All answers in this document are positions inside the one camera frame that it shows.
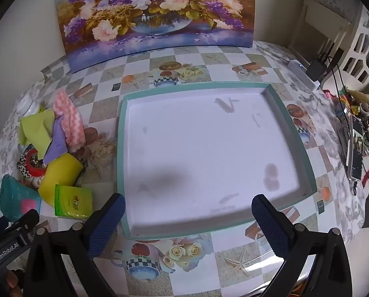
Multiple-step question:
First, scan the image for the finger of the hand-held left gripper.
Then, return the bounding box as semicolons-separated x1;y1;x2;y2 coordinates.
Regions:
8;209;40;234

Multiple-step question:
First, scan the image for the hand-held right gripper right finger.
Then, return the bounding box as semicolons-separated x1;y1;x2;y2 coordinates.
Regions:
251;194;352;297

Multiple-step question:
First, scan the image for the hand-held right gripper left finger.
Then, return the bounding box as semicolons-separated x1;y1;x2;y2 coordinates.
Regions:
24;193;127;297

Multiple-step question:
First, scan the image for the green tissue pack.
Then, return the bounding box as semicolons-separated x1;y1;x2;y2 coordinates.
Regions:
54;184;94;219

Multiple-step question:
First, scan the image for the red tape roll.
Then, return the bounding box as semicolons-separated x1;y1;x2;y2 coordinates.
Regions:
25;149;49;189

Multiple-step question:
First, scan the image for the leopard print scrunchie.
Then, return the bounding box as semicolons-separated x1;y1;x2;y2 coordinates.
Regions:
17;148;49;180

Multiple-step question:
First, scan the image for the yellow sponge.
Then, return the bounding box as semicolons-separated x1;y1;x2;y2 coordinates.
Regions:
37;153;85;208

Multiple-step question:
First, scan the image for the purple packet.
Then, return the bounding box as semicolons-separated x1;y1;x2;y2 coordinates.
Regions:
43;116;70;165

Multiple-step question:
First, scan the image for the light green cloth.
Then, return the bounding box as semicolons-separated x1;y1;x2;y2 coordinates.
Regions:
18;109;56;160

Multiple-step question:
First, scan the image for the teal cardboard tray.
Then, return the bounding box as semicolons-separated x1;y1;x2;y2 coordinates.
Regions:
116;82;318;241

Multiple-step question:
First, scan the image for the pink white fluffy cloth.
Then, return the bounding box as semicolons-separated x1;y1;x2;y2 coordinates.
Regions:
53;89;86;153

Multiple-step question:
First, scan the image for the person's left hand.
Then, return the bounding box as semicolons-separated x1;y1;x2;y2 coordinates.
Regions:
5;269;24;297

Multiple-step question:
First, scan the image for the teal pouch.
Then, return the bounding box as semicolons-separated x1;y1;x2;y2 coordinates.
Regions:
0;174;42;223

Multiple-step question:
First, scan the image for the smartphone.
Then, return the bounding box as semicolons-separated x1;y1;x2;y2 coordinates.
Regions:
347;118;364;180

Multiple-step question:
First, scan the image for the white plastic bottle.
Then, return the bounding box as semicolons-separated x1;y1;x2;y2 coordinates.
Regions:
17;94;41;120

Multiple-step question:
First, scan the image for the small jar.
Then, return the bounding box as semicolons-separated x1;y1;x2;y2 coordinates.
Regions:
334;102;349;120

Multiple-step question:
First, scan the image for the white power strip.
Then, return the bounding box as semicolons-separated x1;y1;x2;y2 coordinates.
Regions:
287;59;321;91

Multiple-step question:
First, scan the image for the checked printed tablecloth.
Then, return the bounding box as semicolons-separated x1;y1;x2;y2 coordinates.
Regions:
0;40;369;297

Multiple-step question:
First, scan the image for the black power adapter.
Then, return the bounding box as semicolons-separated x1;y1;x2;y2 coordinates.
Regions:
306;58;329;81

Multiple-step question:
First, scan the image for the white lattice basket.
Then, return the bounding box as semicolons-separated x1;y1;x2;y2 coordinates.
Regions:
327;6;369;84

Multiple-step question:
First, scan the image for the white chair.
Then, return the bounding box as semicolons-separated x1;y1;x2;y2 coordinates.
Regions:
288;0;355;69

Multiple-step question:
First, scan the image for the floral painting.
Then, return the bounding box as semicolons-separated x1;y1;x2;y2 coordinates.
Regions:
54;0;257;74

